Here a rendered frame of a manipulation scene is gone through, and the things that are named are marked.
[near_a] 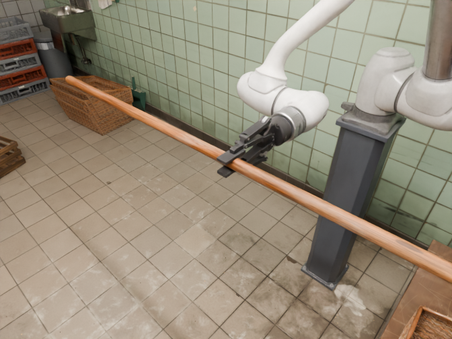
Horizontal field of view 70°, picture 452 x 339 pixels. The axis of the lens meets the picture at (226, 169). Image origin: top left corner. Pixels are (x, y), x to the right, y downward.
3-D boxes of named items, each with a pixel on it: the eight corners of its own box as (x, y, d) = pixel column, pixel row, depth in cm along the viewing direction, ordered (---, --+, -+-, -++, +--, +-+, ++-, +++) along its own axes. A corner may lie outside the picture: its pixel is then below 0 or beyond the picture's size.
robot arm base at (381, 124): (350, 101, 141) (353, 89, 138) (403, 118, 130) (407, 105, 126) (330, 116, 131) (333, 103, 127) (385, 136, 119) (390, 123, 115)
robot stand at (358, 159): (317, 249, 202) (358, 102, 141) (348, 268, 191) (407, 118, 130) (300, 270, 190) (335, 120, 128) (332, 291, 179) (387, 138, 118)
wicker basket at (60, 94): (92, 129, 292) (83, 101, 275) (56, 111, 318) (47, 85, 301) (133, 108, 323) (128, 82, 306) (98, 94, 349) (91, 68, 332)
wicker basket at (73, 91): (93, 122, 289) (85, 93, 272) (56, 105, 315) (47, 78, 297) (134, 101, 321) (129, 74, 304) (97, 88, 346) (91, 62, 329)
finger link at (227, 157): (245, 152, 77) (245, 149, 77) (225, 165, 73) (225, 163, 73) (236, 147, 79) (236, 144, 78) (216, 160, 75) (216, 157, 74)
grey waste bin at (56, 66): (81, 79, 411) (68, 33, 377) (52, 89, 390) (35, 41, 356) (67, 72, 431) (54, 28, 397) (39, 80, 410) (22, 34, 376)
